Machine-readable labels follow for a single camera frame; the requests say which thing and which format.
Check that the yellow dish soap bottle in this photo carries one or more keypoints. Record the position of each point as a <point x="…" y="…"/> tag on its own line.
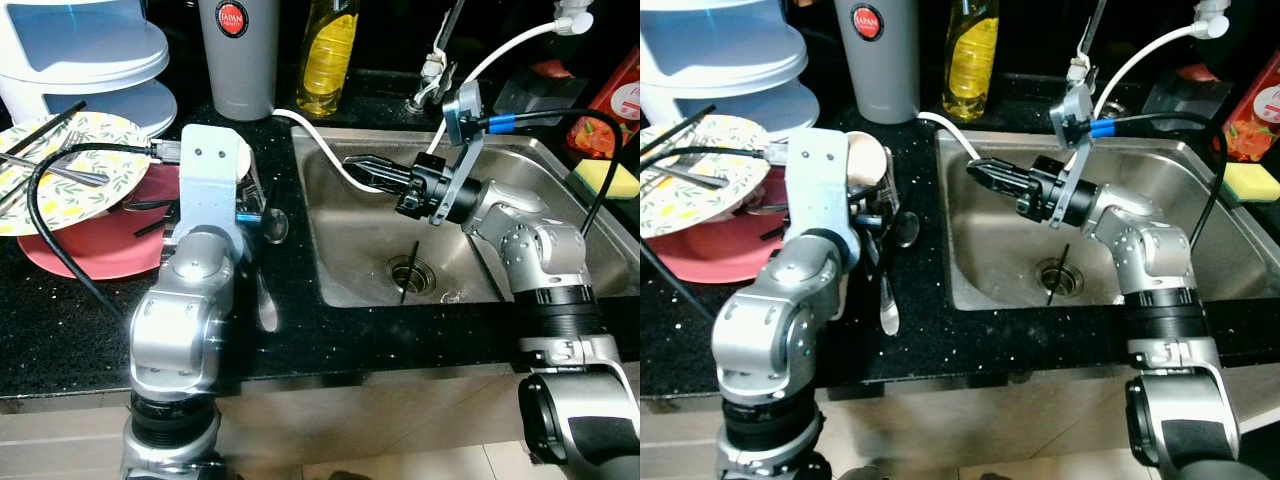
<point x="328" y="65"/>
<point x="970" y="65"/>

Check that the clear plastic container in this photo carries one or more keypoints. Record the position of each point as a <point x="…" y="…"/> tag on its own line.
<point x="1175" y="100"/>
<point x="530" y="95"/>

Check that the stainless steel sink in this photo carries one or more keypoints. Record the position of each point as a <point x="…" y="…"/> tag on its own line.
<point x="350" y="250"/>
<point x="990" y="255"/>

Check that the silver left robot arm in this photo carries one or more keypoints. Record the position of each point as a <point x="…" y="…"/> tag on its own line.
<point x="770" y="335"/>
<point x="180" y="330"/>

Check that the metal faucet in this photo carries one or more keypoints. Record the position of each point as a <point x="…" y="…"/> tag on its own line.
<point x="432" y="75"/>
<point x="1078" y="60"/>

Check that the black chopstick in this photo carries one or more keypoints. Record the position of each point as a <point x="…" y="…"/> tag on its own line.
<point x="680" y="128"/>
<point x="50" y="125"/>
<point x="1056" y="275"/>
<point x="490" y="275"/>
<point x="410" y="272"/>

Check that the floral lemon print plate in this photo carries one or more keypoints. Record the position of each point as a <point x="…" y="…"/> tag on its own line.
<point x="700" y="205"/>
<point x="80" y="205"/>

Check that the white tiered plastic container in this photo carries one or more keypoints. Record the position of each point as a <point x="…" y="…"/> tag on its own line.
<point x="720" y="55"/>
<point x="80" y="50"/>

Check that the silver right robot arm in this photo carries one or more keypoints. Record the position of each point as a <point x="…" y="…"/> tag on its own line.
<point x="1150" y="260"/>
<point x="545" y="260"/>

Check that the yellow green sponge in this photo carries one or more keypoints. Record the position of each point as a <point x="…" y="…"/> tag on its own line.
<point x="610" y="180"/>
<point x="1255" y="183"/>

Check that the silver spoon round bowl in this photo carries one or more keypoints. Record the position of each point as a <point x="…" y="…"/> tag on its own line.
<point x="276" y="226"/>
<point x="906" y="230"/>

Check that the red plate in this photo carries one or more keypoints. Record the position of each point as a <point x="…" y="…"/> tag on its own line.
<point x="720" y="258"/>
<point x="100" y="255"/>

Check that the pale blue left wrist camera mount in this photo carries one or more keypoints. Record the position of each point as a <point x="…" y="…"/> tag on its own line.
<point x="822" y="185"/>
<point x="212" y="180"/>

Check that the silver fork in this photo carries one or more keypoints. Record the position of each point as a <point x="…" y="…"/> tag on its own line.
<point x="60" y="172"/>
<point x="700" y="178"/>

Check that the long silver spoon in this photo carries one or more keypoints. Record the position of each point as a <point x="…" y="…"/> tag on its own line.
<point x="267" y="305"/>
<point x="889" y="308"/>

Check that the white cup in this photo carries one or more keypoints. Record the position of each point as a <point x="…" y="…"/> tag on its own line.
<point x="244" y="165"/>
<point x="868" y="160"/>

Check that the grey tumbler red round label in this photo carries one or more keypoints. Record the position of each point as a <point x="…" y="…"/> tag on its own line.
<point x="238" y="70"/>
<point x="880" y="75"/>

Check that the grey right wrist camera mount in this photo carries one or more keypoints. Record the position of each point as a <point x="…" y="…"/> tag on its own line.
<point x="462" y="110"/>
<point x="1075" y="115"/>

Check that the red food package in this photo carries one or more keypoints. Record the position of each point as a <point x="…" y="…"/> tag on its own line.
<point x="1258" y="120"/>
<point x="612" y="115"/>

